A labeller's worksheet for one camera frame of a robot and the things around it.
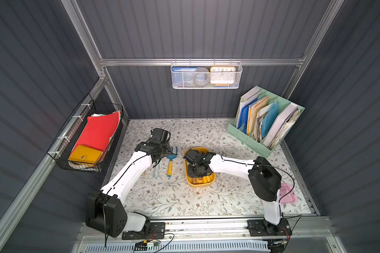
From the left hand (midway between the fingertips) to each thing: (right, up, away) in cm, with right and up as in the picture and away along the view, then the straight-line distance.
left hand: (163, 149), depth 83 cm
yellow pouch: (-29, 0, -18) cm, 34 cm away
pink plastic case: (+67, -26, -1) cm, 72 cm away
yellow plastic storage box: (+19, -19, +5) cm, 27 cm away
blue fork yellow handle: (+1, -10, +13) cm, 16 cm away
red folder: (-28, +10, -11) cm, 32 cm away
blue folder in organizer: (+48, +19, +15) cm, 54 cm away
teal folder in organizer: (+60, +17, +8) cm, 63 cm away
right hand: (+16, -14, +6) cm, 22 cm away
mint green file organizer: (+70, +20, +5) cm, 73 cm away
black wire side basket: (-36, +3, -22) cm, 42 cm away
